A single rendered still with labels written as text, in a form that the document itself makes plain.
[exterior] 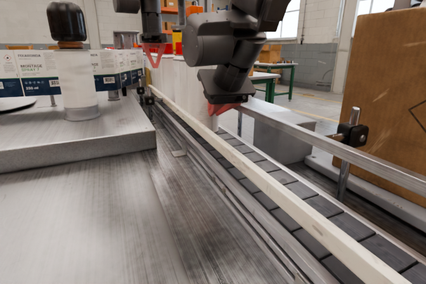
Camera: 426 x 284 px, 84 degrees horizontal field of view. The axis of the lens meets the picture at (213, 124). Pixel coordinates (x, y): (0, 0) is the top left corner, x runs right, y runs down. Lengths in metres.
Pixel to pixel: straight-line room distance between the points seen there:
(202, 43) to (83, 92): 0.46
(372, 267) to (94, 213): 0.35
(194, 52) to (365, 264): 0.29
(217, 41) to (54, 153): 0.42
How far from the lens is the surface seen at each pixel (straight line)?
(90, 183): 0.50
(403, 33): 0.44
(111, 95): 0.96
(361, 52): 0.46
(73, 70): 0.72
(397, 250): 0.32
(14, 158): 0.62
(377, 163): 0.28
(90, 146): 0.59
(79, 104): 0.73
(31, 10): 8.36
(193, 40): 0.34
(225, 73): 0.41
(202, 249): 0.33
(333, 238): 0.25
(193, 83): 0.58
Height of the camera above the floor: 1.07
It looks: 18 degrees down
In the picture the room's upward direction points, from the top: straight up
